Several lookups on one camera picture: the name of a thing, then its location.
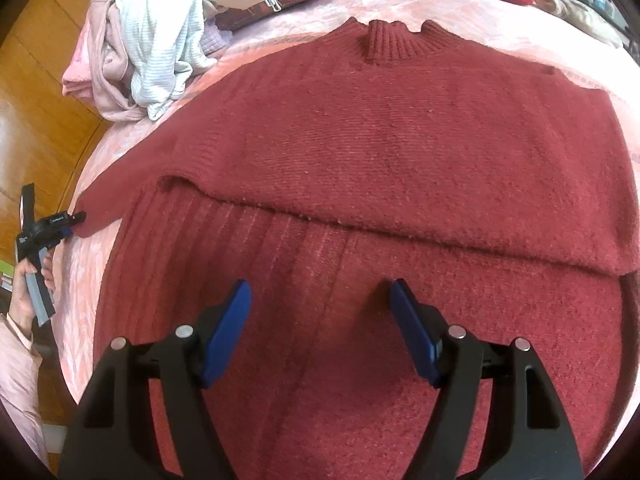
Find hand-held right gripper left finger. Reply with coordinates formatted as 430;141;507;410
59;279;252;480

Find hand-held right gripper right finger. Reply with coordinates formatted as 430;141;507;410
390;278;585;480

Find red knit sweater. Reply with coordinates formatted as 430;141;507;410
75;16;638;480

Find person's left hand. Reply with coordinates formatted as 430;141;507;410
9;252;57;323

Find pale pink garment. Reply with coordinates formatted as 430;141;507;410
82;0;151;123

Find pink folded cloth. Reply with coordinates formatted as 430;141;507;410
62;35;101;100

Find white striped garment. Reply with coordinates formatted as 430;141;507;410
114;0;222;122

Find lavender quilted cloth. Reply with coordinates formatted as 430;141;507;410
201;15;234;57

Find pink printed blanket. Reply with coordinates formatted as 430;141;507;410
50;0;640;461

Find beige cloth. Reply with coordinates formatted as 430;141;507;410
535;0;626;47

